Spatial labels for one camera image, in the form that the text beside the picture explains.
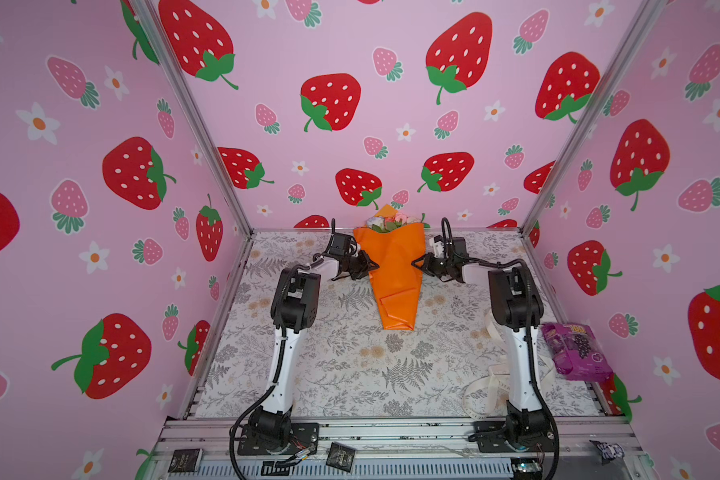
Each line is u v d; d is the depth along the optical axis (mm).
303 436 737
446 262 971
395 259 1097
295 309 662
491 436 734
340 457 699
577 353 821
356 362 878
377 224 1185
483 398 806
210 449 728
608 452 698
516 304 634
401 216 1182
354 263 1011
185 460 699
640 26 707
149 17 684
